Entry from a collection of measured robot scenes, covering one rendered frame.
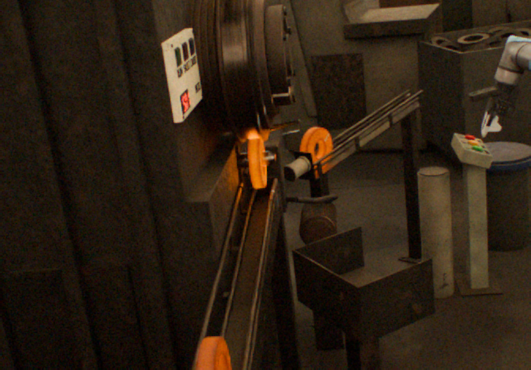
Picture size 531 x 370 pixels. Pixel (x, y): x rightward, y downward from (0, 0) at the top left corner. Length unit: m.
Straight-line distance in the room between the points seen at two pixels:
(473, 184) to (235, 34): 1.34
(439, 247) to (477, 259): 0.18
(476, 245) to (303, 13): 2.33
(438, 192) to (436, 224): 0.13
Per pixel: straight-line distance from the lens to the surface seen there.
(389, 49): 4.65
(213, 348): 1.30
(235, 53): 1.82
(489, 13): 6.43
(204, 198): 1.67
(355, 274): 1.81
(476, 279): 3.00
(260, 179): 2.05
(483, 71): 4.11
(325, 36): 4.73
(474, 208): 2.87
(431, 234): 2.84
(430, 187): 2.77
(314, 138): 2.51
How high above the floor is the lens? 1.41
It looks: 17 degrees down
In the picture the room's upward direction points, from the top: 7 degrees counter-clockwise
